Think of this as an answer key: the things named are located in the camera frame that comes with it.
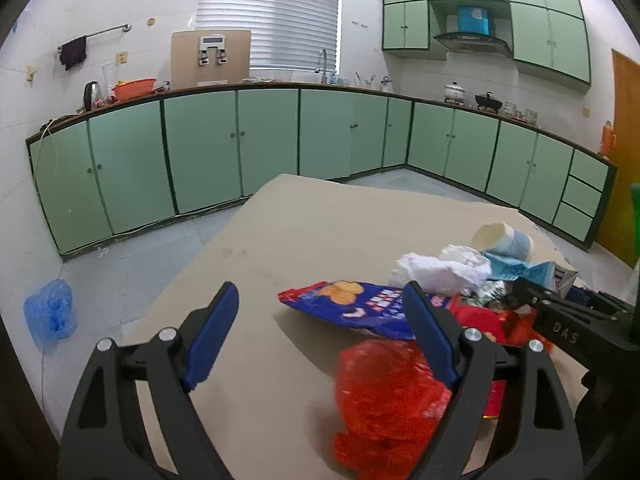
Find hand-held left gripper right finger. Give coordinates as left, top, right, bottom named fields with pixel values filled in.
left=402, top=281, right=586, bottom=480

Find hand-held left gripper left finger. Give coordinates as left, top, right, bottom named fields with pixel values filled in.
left=57, top=281, right=241, bottom=480

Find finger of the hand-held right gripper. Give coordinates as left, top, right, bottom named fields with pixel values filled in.
left=512, top=278, right=640, bottom=371
left=590, top=290, right=640, bottom=320

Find red packet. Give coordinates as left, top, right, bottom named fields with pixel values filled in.
left=440, top=295, right=553, bottom=421

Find white tissue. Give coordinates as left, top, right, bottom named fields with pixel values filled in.
left=390, top=244, right=493, bottom=297

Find foil wrapper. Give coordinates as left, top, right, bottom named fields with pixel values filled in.
left=467, top=280, right=521, bottom=311

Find light blue paper carton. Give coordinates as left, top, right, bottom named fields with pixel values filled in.
left=482, top=252, right=581, bottom=295

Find red plastic bag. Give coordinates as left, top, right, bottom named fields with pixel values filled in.
left=332, top=338, right=456, bottom=480

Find blue snack bag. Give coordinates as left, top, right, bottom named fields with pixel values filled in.
left=278, top=280, right=451, bottom=342

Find white blue paper cup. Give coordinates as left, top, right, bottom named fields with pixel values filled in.
left=472, top=222, right=535, bottom=261

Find orange bottle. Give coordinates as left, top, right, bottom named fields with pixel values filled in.
left=598, top=121, right=615, bottom=158

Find blue plastic bag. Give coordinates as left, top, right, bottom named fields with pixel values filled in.
left=23, top=279, right=79, bottom=350

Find wooden door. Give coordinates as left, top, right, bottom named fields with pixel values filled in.
left=597, top=48, right=640, bottom=268

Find green base cabinets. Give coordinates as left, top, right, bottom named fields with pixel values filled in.
left=26, top=82, right=618, bottom=259

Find orange basin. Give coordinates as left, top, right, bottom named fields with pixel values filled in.
left=111, top=78, right=157, bottom=102

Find steel kettle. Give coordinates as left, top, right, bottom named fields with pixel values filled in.
left=82, top=81, right=103, bottom=112

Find wooden board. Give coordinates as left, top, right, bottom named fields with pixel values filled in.
left=171, top=30, right=252, bottom=92

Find clear plastic pitcher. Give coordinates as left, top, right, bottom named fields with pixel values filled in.
left=101, top=62, right=121, bottom=101

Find range hood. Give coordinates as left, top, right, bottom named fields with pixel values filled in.
left=432, top=32, right=514, bottom=59

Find white grey device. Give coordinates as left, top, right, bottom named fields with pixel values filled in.
left=197, top=35, right=230, bottom=67

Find blue box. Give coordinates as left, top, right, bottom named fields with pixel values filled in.
left=457, top=6, right=492, bottom=36

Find dark towel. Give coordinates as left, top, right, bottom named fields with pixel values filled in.
left=59, top=36, right=88, bottom=72

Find metal towel bar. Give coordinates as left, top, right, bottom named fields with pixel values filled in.
left=56, top=23, right=132, bottom=53

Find white window blind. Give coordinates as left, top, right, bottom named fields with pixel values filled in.
left=194, top=0, right=345, bottom=72

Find green wall cabinets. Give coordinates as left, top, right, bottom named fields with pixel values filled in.
left=381, top=0, right=592, bottom=95

